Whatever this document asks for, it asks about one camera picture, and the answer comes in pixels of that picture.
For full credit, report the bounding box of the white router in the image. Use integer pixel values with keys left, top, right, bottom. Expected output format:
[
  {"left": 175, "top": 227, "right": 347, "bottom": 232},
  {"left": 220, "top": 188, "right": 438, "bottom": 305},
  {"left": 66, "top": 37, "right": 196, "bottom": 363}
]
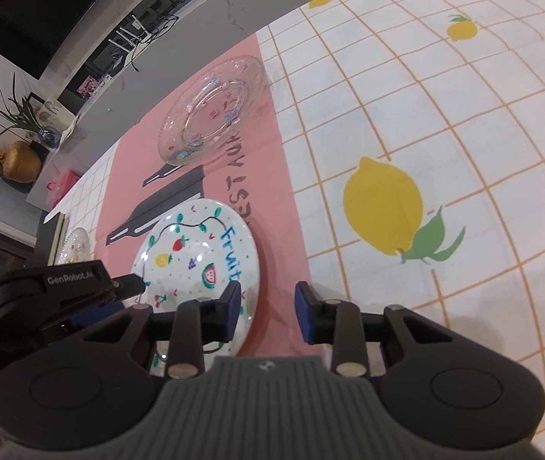
[{"left": 108, "top": 15, "right": 145, "bottom": 53}]

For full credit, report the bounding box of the blue patterned vase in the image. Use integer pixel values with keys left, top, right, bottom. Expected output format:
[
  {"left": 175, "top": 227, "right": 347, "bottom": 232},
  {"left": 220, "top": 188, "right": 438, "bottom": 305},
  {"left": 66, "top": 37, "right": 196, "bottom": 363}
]
[{"left": 37, "top": 125, "right": 62, "bottom": 148}]

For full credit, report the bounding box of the black book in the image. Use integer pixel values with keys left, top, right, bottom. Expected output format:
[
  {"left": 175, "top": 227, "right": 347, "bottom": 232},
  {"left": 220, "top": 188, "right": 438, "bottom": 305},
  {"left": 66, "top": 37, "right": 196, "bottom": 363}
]
[{"left": 37, "top": 213, "right": 69, "bottom": 266}]

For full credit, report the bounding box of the white fruit-print plate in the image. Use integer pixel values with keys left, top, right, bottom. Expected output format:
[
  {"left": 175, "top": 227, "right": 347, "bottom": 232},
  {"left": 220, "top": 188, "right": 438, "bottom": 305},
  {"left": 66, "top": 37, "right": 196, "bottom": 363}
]
[{"left": 130, "top": 199, "right": 260, "bottom": 378}]

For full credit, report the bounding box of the pink placemat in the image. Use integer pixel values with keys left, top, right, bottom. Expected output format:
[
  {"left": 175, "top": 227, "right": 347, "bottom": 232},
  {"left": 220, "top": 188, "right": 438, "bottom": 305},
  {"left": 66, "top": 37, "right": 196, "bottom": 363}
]
[{"left": 91, "top": 33, "right": 311, "bottom": 360}]

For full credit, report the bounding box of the white picture frame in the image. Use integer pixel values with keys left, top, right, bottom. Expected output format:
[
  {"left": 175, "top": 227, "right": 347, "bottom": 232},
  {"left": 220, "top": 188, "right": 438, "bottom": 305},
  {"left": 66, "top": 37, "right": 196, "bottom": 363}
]
[{"left": 30, "top": 92, "right": 79, "bottom": 128}]

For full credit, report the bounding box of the black television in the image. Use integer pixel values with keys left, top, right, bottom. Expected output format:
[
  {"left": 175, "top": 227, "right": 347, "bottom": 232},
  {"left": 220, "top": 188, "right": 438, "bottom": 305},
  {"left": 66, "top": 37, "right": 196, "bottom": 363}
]
[{"left": 0, "top": 0, "right": 191, "bottom": 80}]

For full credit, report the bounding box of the pink storage box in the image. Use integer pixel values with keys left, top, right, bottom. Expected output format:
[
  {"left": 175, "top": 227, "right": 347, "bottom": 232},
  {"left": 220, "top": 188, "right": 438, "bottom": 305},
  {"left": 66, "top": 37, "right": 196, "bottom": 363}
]
[{"left": 45, "top": 170, "right": 80, "bottom": 195}]

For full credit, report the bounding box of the pink card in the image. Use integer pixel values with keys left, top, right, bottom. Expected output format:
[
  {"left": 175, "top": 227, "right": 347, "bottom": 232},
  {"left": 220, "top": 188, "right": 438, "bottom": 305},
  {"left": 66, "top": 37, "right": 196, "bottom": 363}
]
[{"left": 77, "top": 77, "right": 103, "bottom": 97}]

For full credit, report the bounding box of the chequered lemon-print tablecloth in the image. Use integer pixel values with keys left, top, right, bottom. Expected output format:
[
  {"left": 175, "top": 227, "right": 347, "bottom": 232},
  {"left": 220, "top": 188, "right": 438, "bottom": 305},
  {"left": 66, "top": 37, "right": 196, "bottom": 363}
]
[{"left": 45, "top": 0, "right": 545, "bottom": 460}]

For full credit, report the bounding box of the small clear glass plate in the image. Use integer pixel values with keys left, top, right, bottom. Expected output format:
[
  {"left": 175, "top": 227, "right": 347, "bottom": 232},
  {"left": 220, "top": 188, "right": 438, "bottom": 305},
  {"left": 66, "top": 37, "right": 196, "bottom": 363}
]
[{"left": 57, "top": 227, "right": 93, "bottom": 265}]

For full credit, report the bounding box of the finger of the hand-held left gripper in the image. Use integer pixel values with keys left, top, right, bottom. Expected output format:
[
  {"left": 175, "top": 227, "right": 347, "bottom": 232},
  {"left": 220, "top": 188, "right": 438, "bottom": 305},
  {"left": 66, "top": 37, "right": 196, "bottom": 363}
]
[
  {"left": 108, "top": 273, "right": 147, "bottom": 304},
  {"left": 68, "top": 304, "right": 128, "bottom": 332}
]

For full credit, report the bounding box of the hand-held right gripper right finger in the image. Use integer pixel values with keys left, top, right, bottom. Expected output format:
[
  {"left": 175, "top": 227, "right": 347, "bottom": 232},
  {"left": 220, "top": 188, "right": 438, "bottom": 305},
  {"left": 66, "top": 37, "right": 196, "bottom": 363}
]
[{"left": 294, "top": 281, "right": 450, "bottom": 378}]

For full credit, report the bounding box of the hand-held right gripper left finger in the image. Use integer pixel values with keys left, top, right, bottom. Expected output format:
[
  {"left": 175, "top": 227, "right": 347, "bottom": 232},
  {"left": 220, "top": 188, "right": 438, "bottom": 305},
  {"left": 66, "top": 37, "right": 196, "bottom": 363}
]
[{"left": 81, "top": 282, "right": 243, "bottom": 380}]

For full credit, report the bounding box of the gold vase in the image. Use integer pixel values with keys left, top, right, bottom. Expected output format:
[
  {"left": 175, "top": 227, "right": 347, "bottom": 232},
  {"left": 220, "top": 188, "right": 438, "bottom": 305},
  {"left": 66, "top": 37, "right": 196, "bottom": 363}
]
[{"left": 4, "top": 141, "right": 42, "bottom": 184}]

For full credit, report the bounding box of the green leafy plant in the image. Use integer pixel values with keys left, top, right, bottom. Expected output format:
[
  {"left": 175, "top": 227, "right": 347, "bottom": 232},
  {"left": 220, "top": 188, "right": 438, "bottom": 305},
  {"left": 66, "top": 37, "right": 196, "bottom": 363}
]
[{"left": 0, "top": 73, "right": 46, "bottom": 137}]

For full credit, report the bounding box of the large clear glass plate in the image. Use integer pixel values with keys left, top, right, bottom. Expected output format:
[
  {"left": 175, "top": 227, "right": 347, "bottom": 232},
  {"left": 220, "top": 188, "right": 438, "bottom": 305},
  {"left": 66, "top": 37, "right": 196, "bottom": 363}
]
[{"left": 157, "top": 55, "right": 269, "bottom": 166}]

